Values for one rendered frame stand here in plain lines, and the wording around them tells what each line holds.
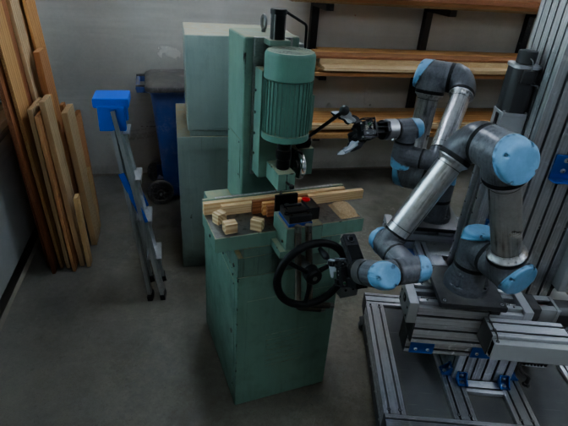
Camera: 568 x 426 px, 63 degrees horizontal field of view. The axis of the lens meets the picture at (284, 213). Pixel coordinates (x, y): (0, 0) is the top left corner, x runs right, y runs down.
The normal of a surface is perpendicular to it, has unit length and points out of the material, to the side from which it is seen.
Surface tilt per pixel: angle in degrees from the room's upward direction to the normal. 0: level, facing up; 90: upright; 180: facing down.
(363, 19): 90
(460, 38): 90
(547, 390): 0
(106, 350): 0
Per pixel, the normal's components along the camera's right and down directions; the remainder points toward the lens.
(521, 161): 0.29, 0.37
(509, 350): -0.05, 0.48
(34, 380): 0.07, -0.87
